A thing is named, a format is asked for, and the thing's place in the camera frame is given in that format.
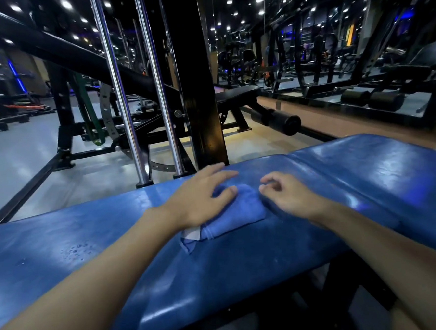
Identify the black gym machine frame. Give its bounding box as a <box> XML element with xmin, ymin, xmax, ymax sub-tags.
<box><xmin>0</xmin><ymin>0</ymin><xmax>199</xmax><ymax>227</ymax></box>

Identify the black framed wall mirror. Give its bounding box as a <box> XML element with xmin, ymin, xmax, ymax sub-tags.
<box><xmin>256</xmin><ymin>0</ymin><xmax>436</xmax><ymax>141</ymax></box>

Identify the person's right forearm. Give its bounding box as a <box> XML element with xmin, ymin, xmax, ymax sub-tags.
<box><xmin>312</xmin><ymin>197</ymin><xmax>436</xmax><ymax>330</ymax></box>

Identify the black workout bench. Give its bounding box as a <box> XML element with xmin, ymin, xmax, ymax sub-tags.
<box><xmin>215</xmin><ymin>84</ymin><xmax>265</xmax><ymax>134</ymax></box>

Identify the green resistance band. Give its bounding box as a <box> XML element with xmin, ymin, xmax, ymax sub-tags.
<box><xmin>70</xmin><ymin>71</ymin><xmax>107</xmax><ymax>149</ymax></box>

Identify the blue microfibre cloth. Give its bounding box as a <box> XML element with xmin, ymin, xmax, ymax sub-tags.
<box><xmin>177</xmin><ymin>182</ymin><xmax>270</xmax><ymax>254</ymax></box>

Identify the grey perforated adjustment plate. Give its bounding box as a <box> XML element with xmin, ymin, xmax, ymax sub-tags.
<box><xmin>98</xmin><ymin>79</ymin><xmax>177</xmax><ymax>177</ymax></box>

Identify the person's left forearm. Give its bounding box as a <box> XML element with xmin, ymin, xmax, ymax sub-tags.
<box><xmin>0</xmin><ymin>206</ymin><xmax>188</xmax><ymax>330</ymax></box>

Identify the chrome guide rod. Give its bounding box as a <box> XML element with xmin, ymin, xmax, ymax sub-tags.
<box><xmin>133</xmin><ymin>0</ymin><xmax>192</xmax><ymax>181</ymax></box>
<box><xmin>89</xmin><ymin>0</ymin><xmax>154</xmax><ymax>191</ymax></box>

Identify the person's left hand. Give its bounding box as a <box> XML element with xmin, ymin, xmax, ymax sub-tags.
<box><xmin>155</xmin><ymin>161</ymin><xmax>242</xmax><ymax>232</ymax></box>

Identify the person's right hand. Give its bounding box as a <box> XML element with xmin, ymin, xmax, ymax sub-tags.
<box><xmin>257</xmin><ymin>168</ymin><xmax>334</xmax><ymax>227</ymax></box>

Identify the person's leg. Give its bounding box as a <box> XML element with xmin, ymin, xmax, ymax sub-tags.
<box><xmin>390</xmin><ymin>297</ymin><xmax>422</xmax><ymax>330</ymax></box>

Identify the blue bench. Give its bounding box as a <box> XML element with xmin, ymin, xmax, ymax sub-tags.
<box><xmin>0</xmin><ymin>129</ymin><xmax>436</xmax><ymax>330</ymax></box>

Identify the black machine upright column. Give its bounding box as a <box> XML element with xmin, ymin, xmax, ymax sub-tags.
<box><xmin>160</xmin><ymin>0</ymin><xmax>230</xmax><ymax>170</ymax></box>

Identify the black roller pad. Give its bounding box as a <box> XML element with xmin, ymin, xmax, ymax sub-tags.
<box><xmin>250</xmin><ymin>106</ymin><xmax>303</xmax><ymax>139</ymax></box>

